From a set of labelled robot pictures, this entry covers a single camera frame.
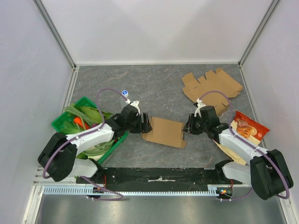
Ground grey cable duct rail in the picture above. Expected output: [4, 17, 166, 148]
[43, 186, 229, 197]

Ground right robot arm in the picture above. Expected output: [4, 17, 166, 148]
[183, 106, 293, 200]

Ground brown cardboard box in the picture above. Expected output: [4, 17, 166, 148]
[142, 117, 186, 148]

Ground purple cable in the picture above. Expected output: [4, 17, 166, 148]
[198, 91, 292, 203]
[42, 88, 131, 202]

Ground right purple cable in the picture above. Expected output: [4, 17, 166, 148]
[198, 91, 292, 203]

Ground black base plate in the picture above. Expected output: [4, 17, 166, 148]
[89, 168, 240, 192]

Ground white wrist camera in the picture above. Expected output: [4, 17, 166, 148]
[194, 98, 206, 117]
[125, 99, 141, 114]

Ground green long beans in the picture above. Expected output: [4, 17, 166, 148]
[64, 104, 117, 157]

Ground beige cassava chips bag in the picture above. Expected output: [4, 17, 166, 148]
[215, 120, 261, 165]

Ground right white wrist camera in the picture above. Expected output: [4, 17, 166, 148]
[194, 98, 206, 117]

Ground red snack bag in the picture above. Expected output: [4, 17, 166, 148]
[231, 111, 270, 145]

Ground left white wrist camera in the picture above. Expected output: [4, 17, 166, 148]
[125, 99, 141, 114]

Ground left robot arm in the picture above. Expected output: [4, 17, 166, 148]
[38, 105, 152, 183]

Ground clear plastic water bottle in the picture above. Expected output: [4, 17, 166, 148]
[120, 90, 131, 109]

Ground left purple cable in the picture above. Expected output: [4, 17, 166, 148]
[42, 88, 131, 202]

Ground orange carrot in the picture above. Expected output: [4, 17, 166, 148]
[73, 117, 90, 130]

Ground green leafy vegetable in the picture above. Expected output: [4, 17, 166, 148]
[59, 106, 113, 161]

